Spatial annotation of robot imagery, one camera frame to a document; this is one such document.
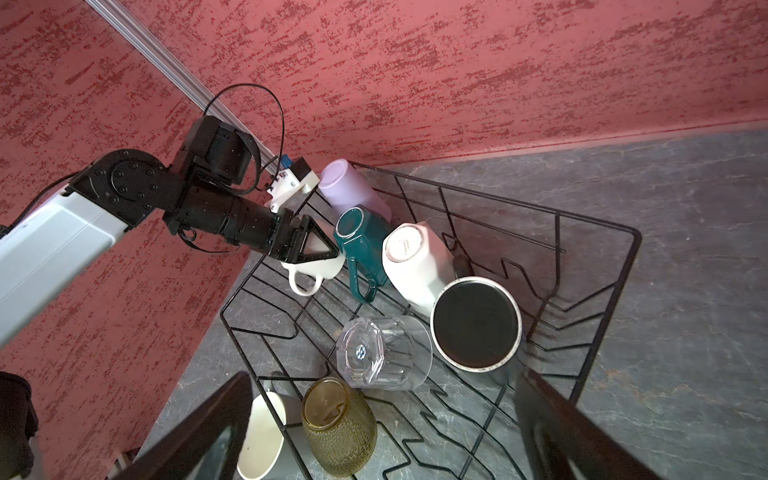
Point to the white faceted mug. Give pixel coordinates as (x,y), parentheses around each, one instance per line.
(418,264)

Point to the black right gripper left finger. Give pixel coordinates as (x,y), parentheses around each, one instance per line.
(206,444)

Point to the black wire dish rack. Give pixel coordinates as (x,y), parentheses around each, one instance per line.
(565,270)

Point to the white mug green handle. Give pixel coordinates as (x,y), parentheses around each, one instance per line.
(360,234)

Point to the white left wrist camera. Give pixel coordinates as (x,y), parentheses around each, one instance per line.
(294,176)

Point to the lilac plastic cup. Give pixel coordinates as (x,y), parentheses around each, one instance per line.
(344,188)

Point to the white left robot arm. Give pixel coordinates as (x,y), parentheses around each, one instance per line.
(56,238)

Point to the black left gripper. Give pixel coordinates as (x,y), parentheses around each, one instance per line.
(302,239)

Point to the clear plastic cup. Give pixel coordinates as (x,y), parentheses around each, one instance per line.
(391,353)

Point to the white mug red inside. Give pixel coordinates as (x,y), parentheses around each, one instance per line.
(319,270)

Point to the white mug grey outside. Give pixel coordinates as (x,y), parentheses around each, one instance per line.
(265,453)

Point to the olive green glass tumbler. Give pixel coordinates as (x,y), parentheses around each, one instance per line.
(340,426)

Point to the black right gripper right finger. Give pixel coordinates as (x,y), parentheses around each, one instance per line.
(560,440)

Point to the black mug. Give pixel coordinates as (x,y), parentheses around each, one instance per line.
(476,326)

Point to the aluminium corner post left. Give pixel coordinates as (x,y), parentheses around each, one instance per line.
(143,40)

